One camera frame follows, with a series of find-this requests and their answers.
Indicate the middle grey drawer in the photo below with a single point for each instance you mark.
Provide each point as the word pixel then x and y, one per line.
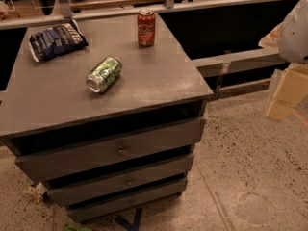
pixel 121 181

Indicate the green object on floor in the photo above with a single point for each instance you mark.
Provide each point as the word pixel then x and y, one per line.
pixel 74 227

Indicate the blue chip bag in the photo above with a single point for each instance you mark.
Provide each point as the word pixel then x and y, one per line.
pixel 56 41

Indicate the top grey drawer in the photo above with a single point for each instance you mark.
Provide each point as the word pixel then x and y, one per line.
pixel 54 164

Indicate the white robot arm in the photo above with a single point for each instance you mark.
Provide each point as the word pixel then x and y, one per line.
pixel 290 37

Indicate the crumpled tape scrap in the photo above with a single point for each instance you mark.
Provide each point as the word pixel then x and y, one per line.
pixel 37 191

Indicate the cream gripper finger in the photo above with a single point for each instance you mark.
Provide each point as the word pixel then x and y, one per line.
pixel 292 88
pixel 271 40

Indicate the grey drawer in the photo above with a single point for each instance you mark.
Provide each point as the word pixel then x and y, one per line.
pixel 121 181
pixel 127 201
pixel 54 164

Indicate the green soda can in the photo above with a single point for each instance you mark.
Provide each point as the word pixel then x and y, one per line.
pixel 104 74

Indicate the red coke can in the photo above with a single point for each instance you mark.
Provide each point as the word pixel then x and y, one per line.
pixel 146 27

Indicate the grey drawer cabinet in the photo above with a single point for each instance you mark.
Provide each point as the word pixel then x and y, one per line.
pixel 48 106

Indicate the metal railing frame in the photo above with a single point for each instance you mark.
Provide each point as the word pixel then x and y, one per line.
pixel 220 37

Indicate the bottom grey drawer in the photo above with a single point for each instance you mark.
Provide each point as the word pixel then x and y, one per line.
pixel 127 201

